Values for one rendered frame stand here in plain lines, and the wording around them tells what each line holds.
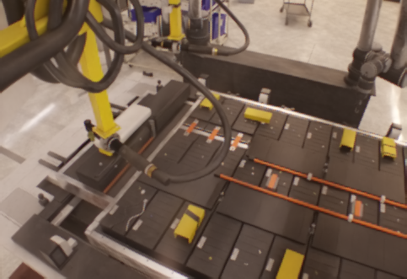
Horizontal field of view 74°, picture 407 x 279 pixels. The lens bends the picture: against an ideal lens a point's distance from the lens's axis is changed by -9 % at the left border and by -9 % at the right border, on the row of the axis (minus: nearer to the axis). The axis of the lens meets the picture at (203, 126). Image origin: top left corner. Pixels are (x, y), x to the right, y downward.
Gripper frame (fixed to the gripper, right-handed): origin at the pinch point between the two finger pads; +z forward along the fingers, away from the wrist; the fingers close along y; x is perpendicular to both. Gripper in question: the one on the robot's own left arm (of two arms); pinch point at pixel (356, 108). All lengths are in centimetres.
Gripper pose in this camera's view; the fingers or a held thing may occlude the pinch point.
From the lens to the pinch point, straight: 240.4
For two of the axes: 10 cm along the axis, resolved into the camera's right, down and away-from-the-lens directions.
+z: 0.0, 7.7, 6.4
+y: 4.1, -5.8, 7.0
